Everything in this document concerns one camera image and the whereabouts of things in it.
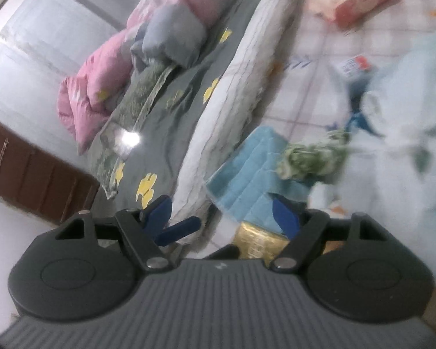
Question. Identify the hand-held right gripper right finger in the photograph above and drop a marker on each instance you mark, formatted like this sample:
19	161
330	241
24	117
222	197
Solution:
285	218

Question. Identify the brown wooden cabinet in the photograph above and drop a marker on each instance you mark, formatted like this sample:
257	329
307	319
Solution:
29	174

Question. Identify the bed with grey sheet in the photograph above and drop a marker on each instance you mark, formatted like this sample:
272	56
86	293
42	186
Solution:
174	123

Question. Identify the grey pillow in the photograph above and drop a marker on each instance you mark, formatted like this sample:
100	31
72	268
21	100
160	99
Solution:
174	32

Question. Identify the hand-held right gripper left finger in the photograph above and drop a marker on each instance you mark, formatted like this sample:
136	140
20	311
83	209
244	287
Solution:
156	214

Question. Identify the gold packet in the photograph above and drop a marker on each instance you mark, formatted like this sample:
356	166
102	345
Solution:
258	241

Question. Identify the green floral pillow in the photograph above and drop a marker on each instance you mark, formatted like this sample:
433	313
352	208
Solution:
138	98

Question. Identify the white quilted mattress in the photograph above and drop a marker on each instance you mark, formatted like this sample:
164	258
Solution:
232	91

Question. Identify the plaid floor mattress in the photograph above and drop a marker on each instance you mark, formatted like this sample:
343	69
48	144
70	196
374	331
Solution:
312	91

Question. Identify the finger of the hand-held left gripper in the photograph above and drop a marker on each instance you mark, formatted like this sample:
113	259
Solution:
178	231
225	251

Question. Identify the pink quilt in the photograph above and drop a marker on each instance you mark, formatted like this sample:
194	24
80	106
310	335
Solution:
94	80

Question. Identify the light blue towel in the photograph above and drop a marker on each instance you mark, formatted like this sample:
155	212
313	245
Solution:
247	174

